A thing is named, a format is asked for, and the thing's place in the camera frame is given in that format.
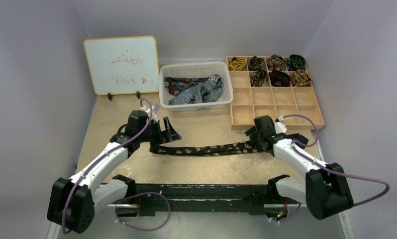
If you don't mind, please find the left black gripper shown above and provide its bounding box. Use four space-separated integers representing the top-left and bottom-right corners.
138 117 180 146

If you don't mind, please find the black floral tie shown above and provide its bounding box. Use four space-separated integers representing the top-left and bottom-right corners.
149 141 263 157

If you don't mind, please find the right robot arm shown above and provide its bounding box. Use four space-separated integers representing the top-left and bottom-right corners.
246 116 354 220

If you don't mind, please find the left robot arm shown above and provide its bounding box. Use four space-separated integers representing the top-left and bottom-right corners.
47 109 182 234

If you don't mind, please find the dark colourful patterned tie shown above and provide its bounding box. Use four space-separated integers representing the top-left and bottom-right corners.
164 77 207 97

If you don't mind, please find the wooden compartment tray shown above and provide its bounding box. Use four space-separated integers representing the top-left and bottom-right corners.
226 56 325 129

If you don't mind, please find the grey blue patterned tie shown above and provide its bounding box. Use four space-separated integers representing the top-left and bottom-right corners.
169 74 223 105

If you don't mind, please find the dark maroon rolled tie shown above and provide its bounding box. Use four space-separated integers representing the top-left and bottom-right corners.
269 70 291 87

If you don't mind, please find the white plastic basket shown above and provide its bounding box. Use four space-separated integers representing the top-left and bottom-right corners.
159 61 234 112

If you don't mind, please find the orange brown rolled tie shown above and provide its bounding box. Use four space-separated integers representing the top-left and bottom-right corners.
291 69 311 87

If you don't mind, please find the dark olive rolled tie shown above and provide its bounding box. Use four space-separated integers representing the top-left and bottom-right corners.
248 56 264 71

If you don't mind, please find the brown patterned rolled tie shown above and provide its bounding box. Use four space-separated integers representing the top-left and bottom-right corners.
267 54 287 71

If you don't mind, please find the yellow rolled tie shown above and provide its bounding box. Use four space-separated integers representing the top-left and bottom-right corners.
227 57 247 71

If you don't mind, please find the dark green rolled tie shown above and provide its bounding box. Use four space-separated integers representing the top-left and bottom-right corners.
287 54 306 71

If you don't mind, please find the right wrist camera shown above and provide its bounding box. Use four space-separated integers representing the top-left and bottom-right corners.
274 116 288 134

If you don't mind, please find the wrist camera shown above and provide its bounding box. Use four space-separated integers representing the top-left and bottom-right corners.
146 104 160 122
274 116 288 134

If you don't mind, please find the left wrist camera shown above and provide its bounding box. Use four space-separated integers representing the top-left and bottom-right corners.
146 104 160 122

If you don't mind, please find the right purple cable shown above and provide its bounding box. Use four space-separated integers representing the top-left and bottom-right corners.
279 114 391 208

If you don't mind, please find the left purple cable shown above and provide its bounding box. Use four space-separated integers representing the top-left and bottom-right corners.
60 98 154 236

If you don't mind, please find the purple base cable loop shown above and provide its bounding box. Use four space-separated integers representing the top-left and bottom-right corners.
114 192 172 232

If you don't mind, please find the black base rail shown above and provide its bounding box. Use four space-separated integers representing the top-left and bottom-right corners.
114 175 297 216

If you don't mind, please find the white whiteboard orange frame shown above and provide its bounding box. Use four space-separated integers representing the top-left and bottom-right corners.
83 35 160 96

